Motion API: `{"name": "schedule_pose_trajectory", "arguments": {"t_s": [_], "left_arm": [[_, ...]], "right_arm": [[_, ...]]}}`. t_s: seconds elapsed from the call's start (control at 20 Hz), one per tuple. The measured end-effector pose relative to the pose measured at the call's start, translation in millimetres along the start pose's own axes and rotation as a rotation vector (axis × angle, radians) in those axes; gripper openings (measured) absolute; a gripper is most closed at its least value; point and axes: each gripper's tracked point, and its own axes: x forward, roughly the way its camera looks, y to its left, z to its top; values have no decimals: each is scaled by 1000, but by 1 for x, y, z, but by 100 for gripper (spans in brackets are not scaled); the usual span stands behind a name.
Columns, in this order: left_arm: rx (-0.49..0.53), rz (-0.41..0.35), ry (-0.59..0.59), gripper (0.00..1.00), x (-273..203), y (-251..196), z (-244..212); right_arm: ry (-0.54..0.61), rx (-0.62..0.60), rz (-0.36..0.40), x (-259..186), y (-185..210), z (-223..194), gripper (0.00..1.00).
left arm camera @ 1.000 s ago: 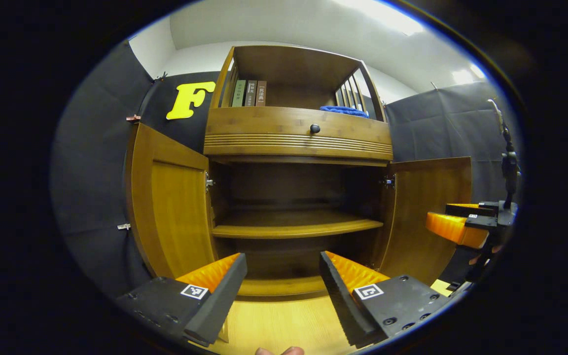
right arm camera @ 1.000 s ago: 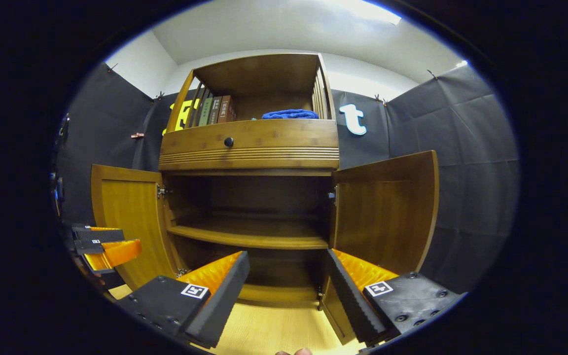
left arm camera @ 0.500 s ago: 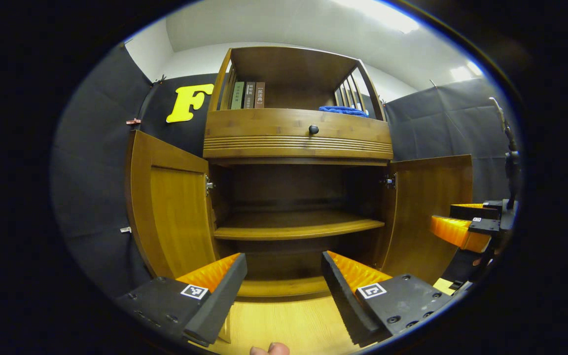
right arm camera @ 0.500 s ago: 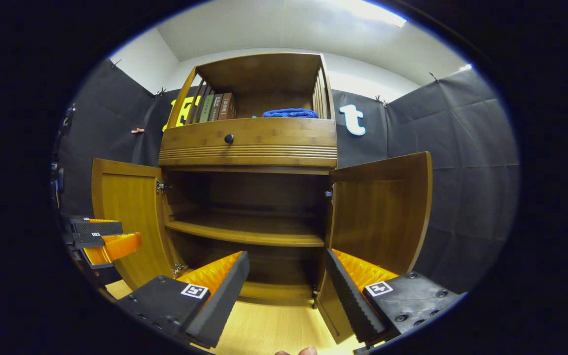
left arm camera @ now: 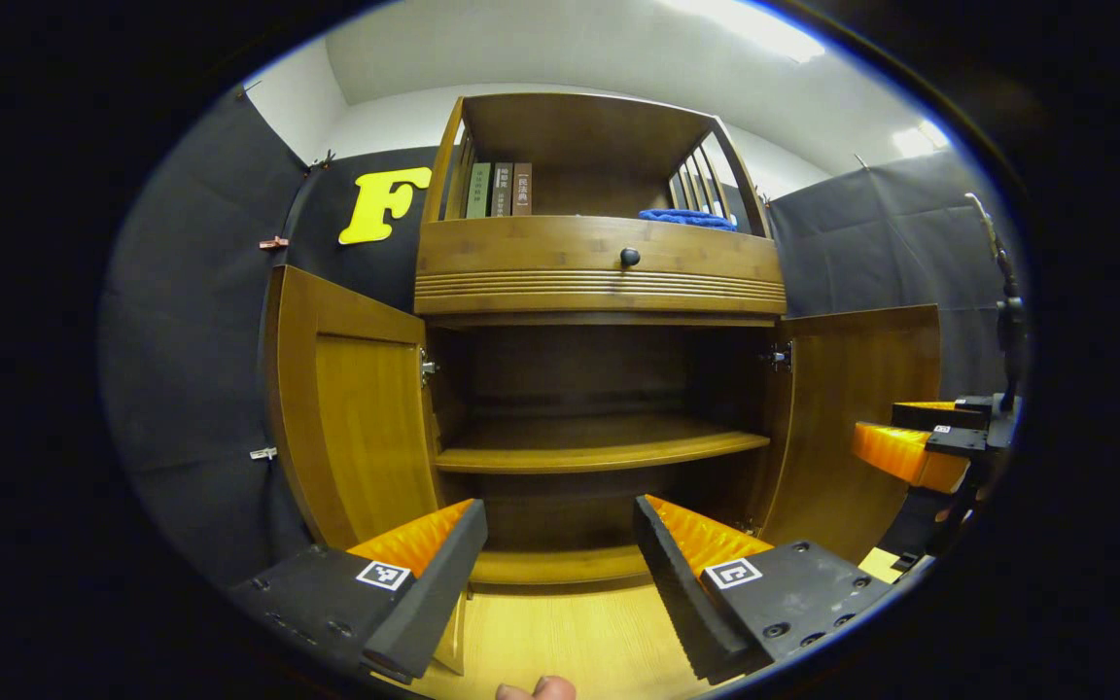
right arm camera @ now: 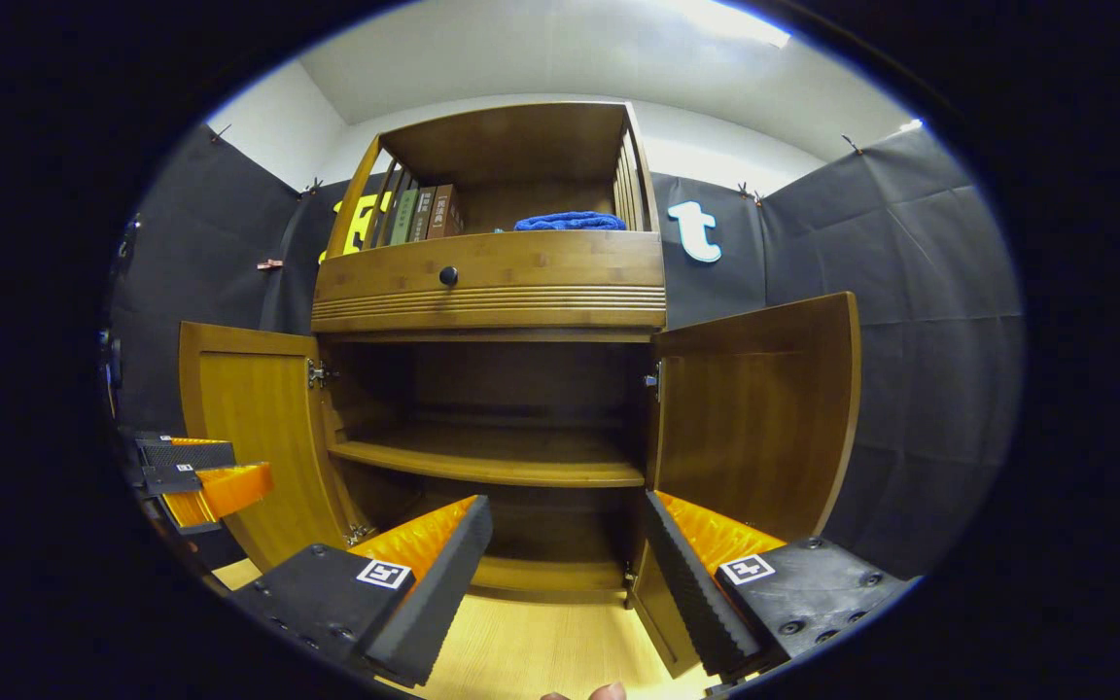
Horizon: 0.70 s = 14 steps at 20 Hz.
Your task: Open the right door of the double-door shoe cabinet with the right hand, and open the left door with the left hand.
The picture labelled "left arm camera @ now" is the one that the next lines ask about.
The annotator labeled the ceiling light panel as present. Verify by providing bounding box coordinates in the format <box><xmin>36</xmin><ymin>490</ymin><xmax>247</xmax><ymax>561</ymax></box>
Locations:
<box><xmin>895</xmin><ymin>122</ymin><xmax>950</xmax><ymax>158</ymax></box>

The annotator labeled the black backdrop cloth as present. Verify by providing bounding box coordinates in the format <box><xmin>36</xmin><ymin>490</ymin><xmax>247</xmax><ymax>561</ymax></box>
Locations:
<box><xmin>98</xmin><ymin>86</ymin><xmax>1033</xmax><ymax>584</ymax></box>

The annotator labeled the thin grey cable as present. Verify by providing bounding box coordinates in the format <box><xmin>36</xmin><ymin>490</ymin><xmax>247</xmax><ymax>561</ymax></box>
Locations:
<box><xmin>966</xmin><ymin>192</ymin><xmax>1018</xmax><ymax>302</ymax></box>

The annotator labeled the wooden inner shelf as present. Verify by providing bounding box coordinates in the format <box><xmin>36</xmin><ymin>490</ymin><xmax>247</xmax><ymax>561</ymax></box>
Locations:
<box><xmin>436</xmin><ymin>418</ymin><xmax>771</xmax><ymax>474</ymax></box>

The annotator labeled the folded blue towel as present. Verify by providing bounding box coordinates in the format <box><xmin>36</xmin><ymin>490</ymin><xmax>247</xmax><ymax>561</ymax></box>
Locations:
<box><xmin>638</xmin><ymin>208</ymin><xmax>738</xmax><ymax>232</ymax></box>

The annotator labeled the wooden cabinet door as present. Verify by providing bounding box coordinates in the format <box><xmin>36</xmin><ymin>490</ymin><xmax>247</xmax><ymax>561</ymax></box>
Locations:
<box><xmin>263</xmin><ymin>264</ymin><xmax>469</xmax><ymax>677</ymax></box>
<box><xmin>759</xmin><ymin>304</ymin><xmax>942</xmax><ymax>565</ymax></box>

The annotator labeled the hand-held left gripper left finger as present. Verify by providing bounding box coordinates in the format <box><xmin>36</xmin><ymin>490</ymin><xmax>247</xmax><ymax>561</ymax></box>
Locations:
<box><xmin>227</xmin><ymin>497</ymin><xmax>491</xmax><ymax>684</ymax></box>

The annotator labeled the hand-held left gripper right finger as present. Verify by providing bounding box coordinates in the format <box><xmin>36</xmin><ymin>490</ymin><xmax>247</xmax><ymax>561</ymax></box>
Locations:
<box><xmin>632</xmin><ymin>492</ymin><xmax>899</xmax><ymax>686</ymax></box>

